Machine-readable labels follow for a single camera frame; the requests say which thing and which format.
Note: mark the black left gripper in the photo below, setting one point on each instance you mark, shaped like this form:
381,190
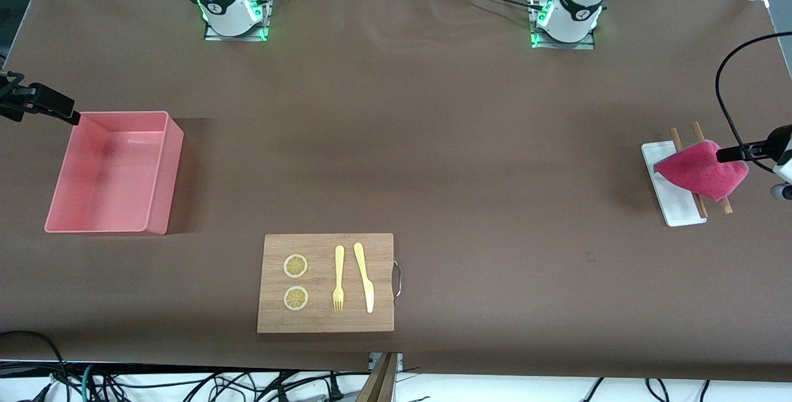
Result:
777,143

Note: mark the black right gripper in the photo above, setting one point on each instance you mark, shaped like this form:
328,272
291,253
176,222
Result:
13,101

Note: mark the magenta pink cloth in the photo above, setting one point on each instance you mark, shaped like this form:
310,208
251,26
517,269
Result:
699,173

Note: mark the brown wooden chopstick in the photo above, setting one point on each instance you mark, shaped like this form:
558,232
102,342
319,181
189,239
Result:
675,137
697,130

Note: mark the white rectangular tray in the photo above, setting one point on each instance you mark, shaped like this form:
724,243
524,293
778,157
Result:
677,204

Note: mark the pink plastic bin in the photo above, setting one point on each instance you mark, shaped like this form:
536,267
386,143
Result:
111,179

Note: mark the lemon slice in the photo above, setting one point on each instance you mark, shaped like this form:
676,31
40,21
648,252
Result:
296,266
296,299

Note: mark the brown paper table cover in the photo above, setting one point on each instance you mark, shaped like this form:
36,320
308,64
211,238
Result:
433,142

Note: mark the yellow plastic fork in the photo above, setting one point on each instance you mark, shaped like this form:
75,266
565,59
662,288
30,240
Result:
339,266

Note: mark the wooden cutting board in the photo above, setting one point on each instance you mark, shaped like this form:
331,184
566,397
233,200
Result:
322,321

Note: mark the yellow plastic knife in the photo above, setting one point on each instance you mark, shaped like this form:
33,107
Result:
365,278

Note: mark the black power plug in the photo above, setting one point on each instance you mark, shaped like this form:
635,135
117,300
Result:
335,389

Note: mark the brown wooden plank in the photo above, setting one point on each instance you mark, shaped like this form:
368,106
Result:
378,383

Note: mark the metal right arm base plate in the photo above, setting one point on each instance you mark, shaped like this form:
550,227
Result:
213,37

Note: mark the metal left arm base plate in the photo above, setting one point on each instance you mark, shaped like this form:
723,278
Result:
585,45

